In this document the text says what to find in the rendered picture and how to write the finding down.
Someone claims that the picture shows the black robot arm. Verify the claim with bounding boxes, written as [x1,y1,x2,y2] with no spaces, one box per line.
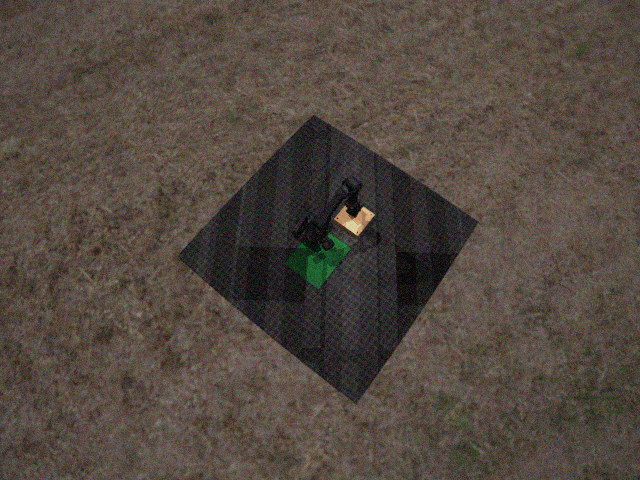
[302,176,363,246]

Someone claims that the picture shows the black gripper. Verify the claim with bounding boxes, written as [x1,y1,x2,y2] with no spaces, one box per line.
[307,221,335,251]

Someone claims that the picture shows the green circuit board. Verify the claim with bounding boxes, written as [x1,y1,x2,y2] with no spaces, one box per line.
[284,234,351,290]

